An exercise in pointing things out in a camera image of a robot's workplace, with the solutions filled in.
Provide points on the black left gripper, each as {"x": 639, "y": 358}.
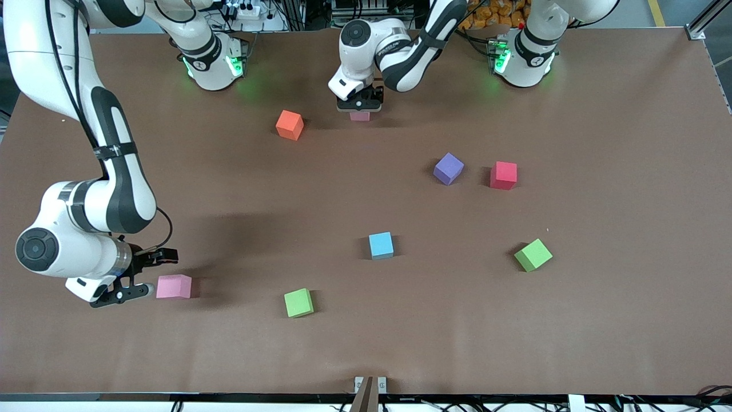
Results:
{"x": 373, "y": 92}

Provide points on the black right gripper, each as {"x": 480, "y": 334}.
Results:
{"x": 139, "y": 259}

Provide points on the pink foam cube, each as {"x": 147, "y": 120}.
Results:
{"x": 360, "y": 117}
{"x": 174, "y": 286}

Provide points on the purple foam cube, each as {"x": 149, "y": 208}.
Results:
{"x": 448, "y": 168}

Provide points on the green foam cube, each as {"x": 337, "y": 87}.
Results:
{"x": 533, "y": 255}
{"x": 299, "y": 302}

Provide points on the red foam cube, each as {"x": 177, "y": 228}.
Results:
{"x": 503, "y": 175}

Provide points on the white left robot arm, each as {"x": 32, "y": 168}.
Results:
{"x": 526, "y": 63}

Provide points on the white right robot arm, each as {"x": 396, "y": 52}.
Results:
{"x": 57, "y": 57}

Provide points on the equipment rack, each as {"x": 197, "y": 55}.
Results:
{"x": 372, "y": 8}

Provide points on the orange foam cube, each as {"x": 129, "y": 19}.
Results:
{"x": 289, "y": 125}

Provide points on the paper table cover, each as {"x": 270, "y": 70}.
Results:
{"x": 171, "y": 355}

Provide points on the orange packaged goods pile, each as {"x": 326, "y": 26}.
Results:
{"x": 497, "y": 12}

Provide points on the blue foam cube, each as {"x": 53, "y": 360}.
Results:
{"x": 381, "y": 245}

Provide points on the white power strip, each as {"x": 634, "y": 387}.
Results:
{"x": 247, "y": 10}

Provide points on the white label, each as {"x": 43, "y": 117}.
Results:
{"x": 576, "y": 404}

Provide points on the metal mounting bracket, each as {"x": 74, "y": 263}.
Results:
{"x": 358, "y": 384}

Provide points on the brown camera post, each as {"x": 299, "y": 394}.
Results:
{"x": 366, "y": 400}

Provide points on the aluminium frame profile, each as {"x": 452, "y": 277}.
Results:
{"x": 706, "y": 20}

